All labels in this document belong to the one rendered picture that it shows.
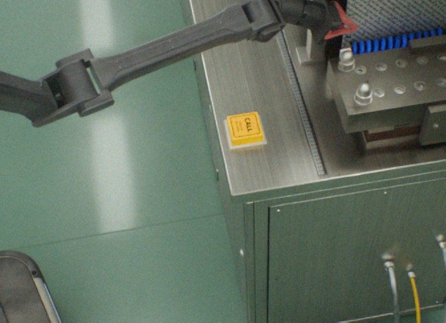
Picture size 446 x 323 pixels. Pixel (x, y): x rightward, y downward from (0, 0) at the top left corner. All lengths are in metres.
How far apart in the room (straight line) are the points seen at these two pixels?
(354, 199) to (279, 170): 0.20
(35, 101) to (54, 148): 1.54
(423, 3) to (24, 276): 1.37
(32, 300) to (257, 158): 0.93
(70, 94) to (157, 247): 1.25
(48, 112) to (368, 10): 0.69
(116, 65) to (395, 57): 0.61
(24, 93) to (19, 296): 1.10
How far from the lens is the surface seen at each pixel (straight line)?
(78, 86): 1.40
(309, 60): 1.80
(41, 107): 1.37
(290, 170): 1.61
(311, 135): 1.67
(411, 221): 1.86
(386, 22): 1.68
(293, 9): 1.54
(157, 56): 1.42
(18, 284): 2.32
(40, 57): 3.20
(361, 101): 1.56
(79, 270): 2.57
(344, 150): 1.65
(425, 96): 1.60
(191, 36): 1.44
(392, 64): 1.65
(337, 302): 2.16
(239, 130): 1.65
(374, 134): 1.64
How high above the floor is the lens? 2.22
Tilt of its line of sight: 54 degrees down
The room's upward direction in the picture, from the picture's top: 4 degrees counter-clockwise
